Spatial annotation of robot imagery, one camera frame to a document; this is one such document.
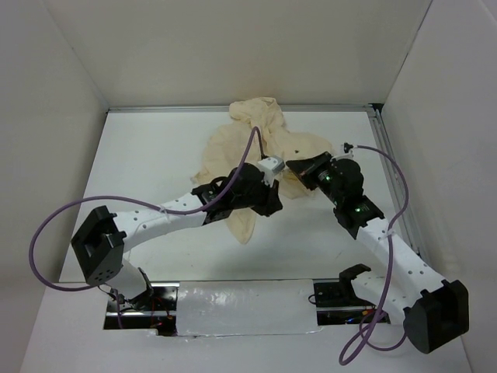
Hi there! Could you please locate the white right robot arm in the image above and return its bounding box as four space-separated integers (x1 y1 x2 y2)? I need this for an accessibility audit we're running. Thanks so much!
286 152 469 354

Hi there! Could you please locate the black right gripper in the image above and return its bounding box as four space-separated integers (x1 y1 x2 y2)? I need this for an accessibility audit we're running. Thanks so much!
287 151 343 205

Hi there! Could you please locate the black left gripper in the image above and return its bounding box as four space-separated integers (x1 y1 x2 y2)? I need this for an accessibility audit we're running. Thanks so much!
232 174 283 218

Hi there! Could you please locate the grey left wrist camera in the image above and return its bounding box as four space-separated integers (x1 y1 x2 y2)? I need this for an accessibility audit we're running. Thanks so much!
256 156 285 187

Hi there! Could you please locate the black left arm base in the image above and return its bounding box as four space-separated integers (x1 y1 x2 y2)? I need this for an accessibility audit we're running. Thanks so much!
119 282 179 317

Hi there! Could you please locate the cream fabric jacket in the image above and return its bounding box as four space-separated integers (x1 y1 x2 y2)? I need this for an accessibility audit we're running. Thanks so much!
189 96 339 246

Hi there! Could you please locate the white front cardboard panel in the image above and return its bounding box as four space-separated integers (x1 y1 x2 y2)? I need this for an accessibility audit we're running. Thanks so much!
21 281 470 372

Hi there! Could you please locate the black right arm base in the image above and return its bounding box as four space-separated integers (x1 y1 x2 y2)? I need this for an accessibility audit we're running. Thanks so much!
308 279 374 310

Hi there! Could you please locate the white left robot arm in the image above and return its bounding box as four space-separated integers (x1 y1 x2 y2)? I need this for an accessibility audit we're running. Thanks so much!
71 157 284 310

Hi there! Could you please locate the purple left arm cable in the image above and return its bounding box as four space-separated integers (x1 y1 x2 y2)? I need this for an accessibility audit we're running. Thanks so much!
30 127 269 329

